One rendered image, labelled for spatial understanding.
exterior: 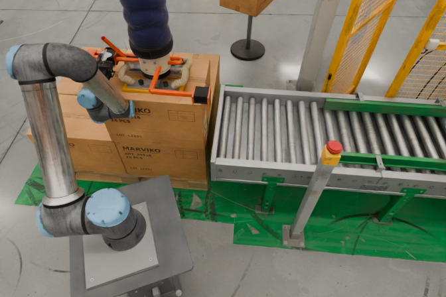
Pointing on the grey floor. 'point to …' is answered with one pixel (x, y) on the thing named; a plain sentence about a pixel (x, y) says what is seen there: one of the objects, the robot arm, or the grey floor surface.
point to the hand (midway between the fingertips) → (106, 56)
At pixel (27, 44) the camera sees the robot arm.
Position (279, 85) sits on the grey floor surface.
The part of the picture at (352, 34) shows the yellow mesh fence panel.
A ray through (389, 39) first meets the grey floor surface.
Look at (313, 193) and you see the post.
